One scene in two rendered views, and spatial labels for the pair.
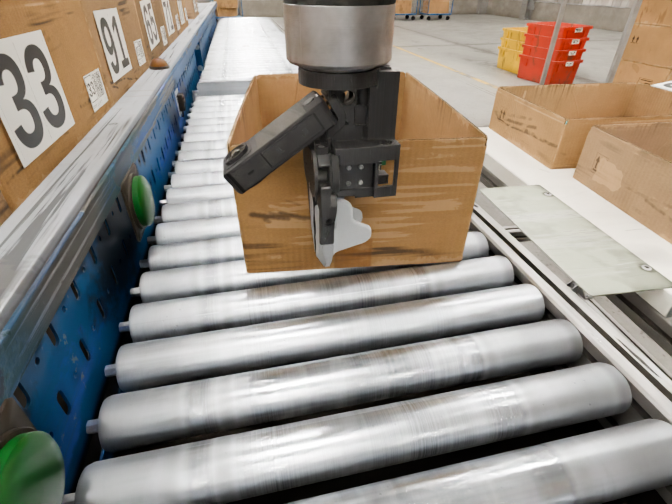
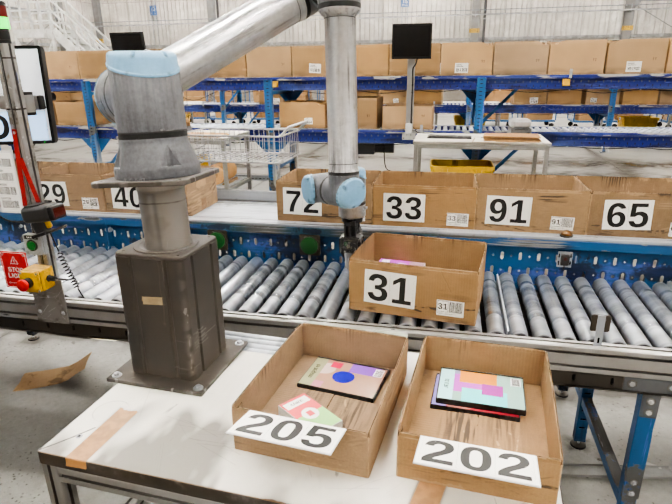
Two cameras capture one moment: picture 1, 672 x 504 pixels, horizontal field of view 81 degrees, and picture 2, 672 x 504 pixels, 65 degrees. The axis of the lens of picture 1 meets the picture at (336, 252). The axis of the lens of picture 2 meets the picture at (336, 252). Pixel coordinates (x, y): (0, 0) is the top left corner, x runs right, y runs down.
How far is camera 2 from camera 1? 1.93 m
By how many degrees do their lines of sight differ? 98
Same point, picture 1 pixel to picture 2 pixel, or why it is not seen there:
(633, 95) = (555, 473)
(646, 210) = (338, 353)
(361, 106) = (347, 227)
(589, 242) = not seen: hidden behind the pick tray
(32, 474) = (309, 242)
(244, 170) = not seen: hidden behind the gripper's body
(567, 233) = not seen: hidden behind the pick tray
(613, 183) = (368, 355)
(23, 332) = (329, 232)
